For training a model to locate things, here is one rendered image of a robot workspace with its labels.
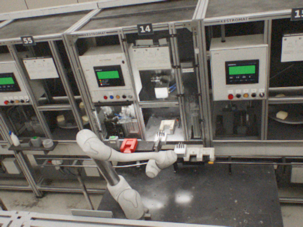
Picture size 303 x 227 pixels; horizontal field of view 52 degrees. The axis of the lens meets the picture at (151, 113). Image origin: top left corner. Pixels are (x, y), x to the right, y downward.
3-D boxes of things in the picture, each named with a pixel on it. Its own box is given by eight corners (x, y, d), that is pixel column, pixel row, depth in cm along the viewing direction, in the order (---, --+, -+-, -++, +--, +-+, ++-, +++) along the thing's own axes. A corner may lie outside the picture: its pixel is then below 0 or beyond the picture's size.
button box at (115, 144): (111, 149, 299) (108, 139, 293) (113, 144, 306) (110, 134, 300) (118, 149, 297) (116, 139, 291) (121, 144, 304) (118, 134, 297)
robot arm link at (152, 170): (154, 168, 258) (165, 162, 251) (150, 182, 245) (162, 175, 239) (145, 160, 255) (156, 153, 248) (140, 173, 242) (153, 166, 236)
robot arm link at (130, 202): (130, 224, 242) (125, 205, 231) (120, 210, 256) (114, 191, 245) (148, 213, 249) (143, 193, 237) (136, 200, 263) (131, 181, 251)
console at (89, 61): (91, 103, 287) (77, 57, 263) (102, 88, 310) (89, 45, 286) (134, 102, 276) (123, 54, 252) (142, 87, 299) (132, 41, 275)
